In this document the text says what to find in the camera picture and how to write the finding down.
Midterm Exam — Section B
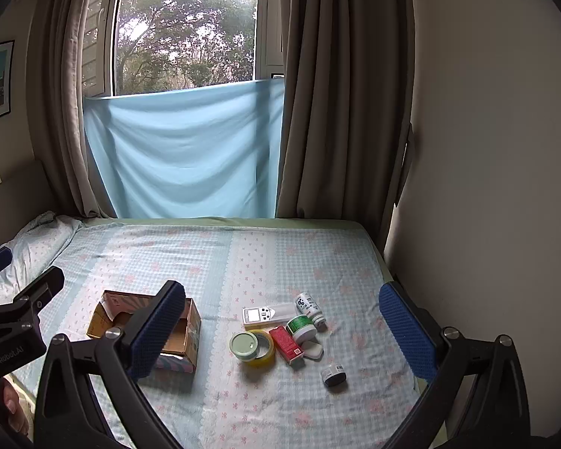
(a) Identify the floral pillow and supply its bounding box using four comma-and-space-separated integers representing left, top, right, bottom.
0, 210, 83, 310

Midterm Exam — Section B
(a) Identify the small red carton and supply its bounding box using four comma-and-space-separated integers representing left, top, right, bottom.
268, 326, 305, 367

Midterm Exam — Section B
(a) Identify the window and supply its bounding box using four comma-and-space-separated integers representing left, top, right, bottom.
81, 0, 287, 99

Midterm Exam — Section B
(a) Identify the grey-brown curtain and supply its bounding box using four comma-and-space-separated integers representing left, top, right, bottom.
275, 0, 415, 250
25, 0, 128, 219

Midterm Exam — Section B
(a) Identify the white handheld electronic device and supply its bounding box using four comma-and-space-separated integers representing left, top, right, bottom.
242, 303, 296, 329

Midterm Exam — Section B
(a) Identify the green mattress sheet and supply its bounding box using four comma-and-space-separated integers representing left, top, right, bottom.
81, 216, 394, 282

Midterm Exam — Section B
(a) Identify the light blue hanging cloth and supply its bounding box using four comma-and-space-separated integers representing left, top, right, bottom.
83, 78, 286, 220

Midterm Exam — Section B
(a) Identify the beige padded headboard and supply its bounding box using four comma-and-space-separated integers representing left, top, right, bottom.
0, 158, 58, 256

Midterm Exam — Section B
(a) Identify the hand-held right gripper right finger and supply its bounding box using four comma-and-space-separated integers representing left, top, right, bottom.
378, 282, 532, 449

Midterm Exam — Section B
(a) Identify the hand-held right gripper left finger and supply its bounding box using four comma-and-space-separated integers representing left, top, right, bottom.
33, 281, 187, 449

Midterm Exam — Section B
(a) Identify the white pill bottle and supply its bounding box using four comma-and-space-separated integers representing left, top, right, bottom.
296, 292, 327, 329

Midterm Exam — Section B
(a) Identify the checked floral bedsheet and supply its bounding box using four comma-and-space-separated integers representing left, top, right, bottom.
0, 221, 422, 449

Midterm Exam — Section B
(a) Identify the person's left hand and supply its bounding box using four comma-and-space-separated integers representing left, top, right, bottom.
0, 376, 31, 436

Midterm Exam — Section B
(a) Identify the cardboard box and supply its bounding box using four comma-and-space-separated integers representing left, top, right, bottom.
86, 290, 202, 375

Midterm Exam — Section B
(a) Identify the round pale green tin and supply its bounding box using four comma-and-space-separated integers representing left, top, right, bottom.
229, 332, 261, 361

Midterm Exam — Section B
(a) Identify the white jar with green lid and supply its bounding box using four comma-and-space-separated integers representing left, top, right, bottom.
286, 315, 318, 345

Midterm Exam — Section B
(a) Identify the yellow tape roll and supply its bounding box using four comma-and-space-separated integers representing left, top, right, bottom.
242, 329, 277, 368

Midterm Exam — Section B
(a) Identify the white jar with black base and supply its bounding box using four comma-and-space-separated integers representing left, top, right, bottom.
321, 363, 348, 389

